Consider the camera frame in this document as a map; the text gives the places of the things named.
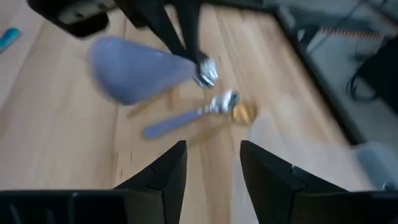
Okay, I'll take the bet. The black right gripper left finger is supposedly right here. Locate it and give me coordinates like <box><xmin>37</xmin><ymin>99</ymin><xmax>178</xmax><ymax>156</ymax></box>
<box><xmin>0</xmin><ymin>139</ymin><xmax>188</xmax><ymax>224</ymax></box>

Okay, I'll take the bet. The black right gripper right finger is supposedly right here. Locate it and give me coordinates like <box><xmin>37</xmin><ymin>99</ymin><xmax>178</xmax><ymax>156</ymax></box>
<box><xmin>239</xmin><ymin>139</ymin><xmax>398</xmax><ymax>224</ymax></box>

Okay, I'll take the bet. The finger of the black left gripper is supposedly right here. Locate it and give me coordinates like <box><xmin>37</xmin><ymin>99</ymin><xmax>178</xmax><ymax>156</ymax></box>
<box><xmin>114</xmin><ymin>0</ymin><xmax>193</xmax><ymax>60</ymax></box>
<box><xmin>173</xmin><ymin>0</ymin><xmax>209</xmax><ymax>65</ymax></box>

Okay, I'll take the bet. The silver spoon lavender handle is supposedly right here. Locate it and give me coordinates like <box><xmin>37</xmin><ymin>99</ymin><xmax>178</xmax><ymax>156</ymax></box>
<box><xmin>142</xmin><ymin>90</ymin><xmax>241</xmax><ymax>140</ymax></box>
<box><xmin>88</xmin><ymin>35</ymin><xmax>219</xmax><ymax>106</ymax></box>

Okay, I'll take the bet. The iridescent blue purple spoon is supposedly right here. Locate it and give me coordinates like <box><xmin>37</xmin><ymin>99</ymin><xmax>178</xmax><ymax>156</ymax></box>
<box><xmin>0</xmin><ymin>27</ymin><xmax>22</xmax><ymax>52</ymax></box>

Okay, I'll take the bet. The clear plastic bin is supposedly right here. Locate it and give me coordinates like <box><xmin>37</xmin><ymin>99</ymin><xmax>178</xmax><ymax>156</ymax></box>
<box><xmin>354</xmin><ymin>140</ymin><xmax>398</xmax><ymax>191</ymax></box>

